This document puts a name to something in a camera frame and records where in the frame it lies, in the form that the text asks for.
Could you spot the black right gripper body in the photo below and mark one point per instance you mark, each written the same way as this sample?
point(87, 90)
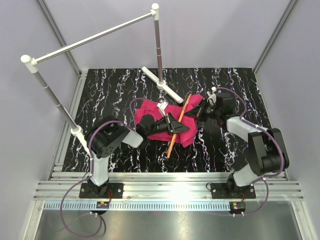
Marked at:
point(209, 112)

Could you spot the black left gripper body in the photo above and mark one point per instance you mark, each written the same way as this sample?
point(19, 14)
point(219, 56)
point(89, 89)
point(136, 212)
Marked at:
point(160, 126)

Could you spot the pink trousers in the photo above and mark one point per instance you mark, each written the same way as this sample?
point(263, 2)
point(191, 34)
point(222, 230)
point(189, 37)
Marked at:
point(185, 138)

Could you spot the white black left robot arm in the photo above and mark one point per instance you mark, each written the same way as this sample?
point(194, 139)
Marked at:
point(106, 137)

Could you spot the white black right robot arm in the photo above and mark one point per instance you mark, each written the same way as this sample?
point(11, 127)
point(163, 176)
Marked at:
point(267, 153)

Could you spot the left controller board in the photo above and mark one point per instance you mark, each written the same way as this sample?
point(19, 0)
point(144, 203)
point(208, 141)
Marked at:
point(103, 205)

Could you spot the controller board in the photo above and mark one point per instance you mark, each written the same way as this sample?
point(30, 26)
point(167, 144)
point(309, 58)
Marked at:
point(103, 205)
point(237, 205)

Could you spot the right controller board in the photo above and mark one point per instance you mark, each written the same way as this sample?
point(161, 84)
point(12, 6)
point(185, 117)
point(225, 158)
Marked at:
point(237, 205)

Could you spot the silver white clothes rack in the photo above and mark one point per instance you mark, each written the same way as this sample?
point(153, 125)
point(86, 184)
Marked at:
point(31, 64)

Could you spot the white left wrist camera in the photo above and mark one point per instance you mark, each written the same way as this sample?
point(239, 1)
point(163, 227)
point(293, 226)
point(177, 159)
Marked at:
point(162, 107)

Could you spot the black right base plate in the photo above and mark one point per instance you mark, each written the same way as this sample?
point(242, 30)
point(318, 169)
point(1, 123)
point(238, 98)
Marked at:
point(220, 191)

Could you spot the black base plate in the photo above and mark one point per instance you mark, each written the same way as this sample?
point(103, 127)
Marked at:
point(220, 191)
point(109, 190)

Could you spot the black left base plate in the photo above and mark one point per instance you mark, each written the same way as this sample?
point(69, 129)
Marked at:
point(109, 190)

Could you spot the aluminium frame rail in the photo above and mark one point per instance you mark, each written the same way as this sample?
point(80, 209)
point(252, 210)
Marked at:
point(177, 186)

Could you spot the slotted white cable duct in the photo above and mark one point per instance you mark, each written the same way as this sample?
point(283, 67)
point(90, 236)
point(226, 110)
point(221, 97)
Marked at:
point(139, 205)

